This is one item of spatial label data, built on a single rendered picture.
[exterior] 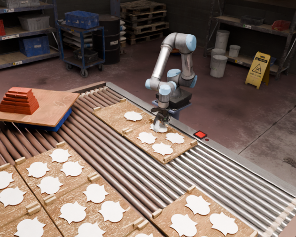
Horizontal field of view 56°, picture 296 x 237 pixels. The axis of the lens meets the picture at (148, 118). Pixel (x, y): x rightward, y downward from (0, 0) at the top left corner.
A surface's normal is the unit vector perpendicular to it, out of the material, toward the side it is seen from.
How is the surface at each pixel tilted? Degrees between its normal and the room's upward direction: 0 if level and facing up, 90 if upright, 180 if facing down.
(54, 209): 0
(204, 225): 0
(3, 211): 0
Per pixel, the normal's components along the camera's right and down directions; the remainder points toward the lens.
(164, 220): 0.04, -0.85
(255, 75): -0.73, 0.11
